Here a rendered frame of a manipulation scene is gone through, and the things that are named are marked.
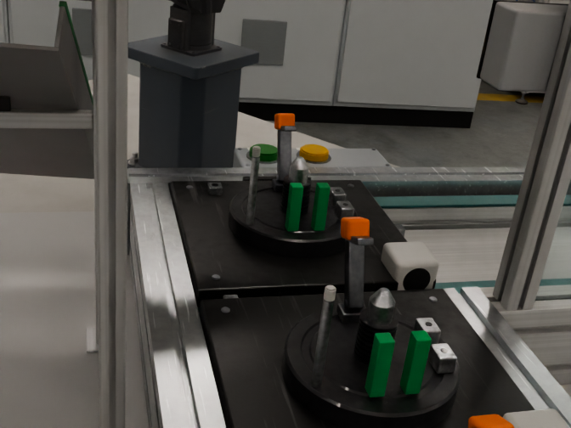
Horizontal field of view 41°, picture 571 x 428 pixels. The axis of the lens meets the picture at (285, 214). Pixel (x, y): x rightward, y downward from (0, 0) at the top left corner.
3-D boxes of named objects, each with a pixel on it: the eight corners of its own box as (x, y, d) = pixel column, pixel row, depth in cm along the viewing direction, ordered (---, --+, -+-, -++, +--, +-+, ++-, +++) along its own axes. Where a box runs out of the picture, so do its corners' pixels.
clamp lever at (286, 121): (273, 180, 87) (274, 113, 86) (290, 180, 87) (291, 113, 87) (280, 182, 84) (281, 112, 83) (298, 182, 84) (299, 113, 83)
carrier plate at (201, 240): (170, 195, 91) (170, 179, 90) (358, 193, 97) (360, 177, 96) (196, 307, 71) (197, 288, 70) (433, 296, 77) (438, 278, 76)
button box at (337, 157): (230, 186, 107) (234, 145, 104) (370, 185, 113) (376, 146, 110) (240, 209, 101) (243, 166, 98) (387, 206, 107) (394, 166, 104)
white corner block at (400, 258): (376, 274, 80) (382, 240, 78) (416, 273, 81) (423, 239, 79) (392, 299, 76) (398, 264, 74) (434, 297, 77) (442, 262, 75)
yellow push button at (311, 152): (295, 156, 106) (296, 143, 105) (322, 156, 107) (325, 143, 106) (302, 168, 102) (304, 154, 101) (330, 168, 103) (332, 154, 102)
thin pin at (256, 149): (245, 222, 79) (251, 145, 75) (252, 221, 79) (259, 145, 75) (246, 225, 78) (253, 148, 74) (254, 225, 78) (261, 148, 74)
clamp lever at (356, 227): (338, 305, 65) (340, 216, 64) (360, 304, 66) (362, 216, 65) (353, 314, 62) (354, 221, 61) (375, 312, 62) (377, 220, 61)
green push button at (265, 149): (245, 156, 104) (246, 143, 103) (274, 156, 105) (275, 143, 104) (251, 168, 101) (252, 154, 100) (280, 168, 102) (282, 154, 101)
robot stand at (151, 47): (182, 149, 128) (187, 30, 119) (251, 175, 121) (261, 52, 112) (118, 171, 117) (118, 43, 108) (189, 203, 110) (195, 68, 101)
